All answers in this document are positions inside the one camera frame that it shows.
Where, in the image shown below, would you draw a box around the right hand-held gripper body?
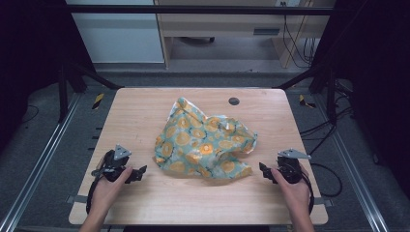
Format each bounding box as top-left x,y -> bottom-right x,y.
277,148 -> 312,185

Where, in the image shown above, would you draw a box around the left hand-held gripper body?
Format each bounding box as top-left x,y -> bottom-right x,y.
91,143 -> 132,183

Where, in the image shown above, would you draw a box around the teal cloth with orange circles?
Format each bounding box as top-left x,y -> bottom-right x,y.
152,97 -> 259,181

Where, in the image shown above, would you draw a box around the person's right hand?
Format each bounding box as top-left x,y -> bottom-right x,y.
271,165 -> 311,214

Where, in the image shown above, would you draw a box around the person's left hand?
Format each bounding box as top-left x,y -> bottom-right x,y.
91,166 -> 133,213

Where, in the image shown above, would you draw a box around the yellow black tape marker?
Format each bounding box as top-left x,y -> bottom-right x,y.
92,92 -> 105,111
298,94 -> 317,109

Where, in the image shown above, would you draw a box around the black curtain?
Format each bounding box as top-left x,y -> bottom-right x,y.
0,0 -> 98,154
310,0 -> 410,201

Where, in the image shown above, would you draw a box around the white cabinet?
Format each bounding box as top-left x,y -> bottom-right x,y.
66,0 -> 165,64

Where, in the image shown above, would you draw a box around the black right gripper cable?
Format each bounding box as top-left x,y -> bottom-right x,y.
299,162 -> 315,216

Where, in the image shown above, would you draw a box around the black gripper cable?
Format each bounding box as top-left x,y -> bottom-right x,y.
85,154 -> 112,216
299,162 -> 315,216

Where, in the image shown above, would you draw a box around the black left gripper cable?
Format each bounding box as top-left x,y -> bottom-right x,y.
85,154 -> 112,216

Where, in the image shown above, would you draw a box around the grey table bracket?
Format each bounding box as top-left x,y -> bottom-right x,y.
313,196 -> 334,208
65,194 -> 89,205

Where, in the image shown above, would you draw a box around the black looped floor cable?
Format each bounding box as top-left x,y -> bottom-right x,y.
308,161 -> 344,198

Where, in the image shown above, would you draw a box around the black floor cables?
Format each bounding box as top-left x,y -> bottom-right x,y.
299,80 -> 356,157

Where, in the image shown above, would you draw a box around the aluminium floor rail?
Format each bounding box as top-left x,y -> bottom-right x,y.
312,93 -> 391,232
0,92 -> 82,232

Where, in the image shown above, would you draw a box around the black metal frame stand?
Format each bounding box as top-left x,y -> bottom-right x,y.
57,60 -> 125,124
276,63 -> 339,126

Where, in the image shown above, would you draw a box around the thin black floor cable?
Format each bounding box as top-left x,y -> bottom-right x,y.
20,103 -> 41,126

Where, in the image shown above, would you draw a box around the black hanging desk cables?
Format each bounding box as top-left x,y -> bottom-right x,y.
280,1 -> 319,70

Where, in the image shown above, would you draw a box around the black horizontal frame bar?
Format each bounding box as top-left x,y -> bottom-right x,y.
64,4 -> 337,15

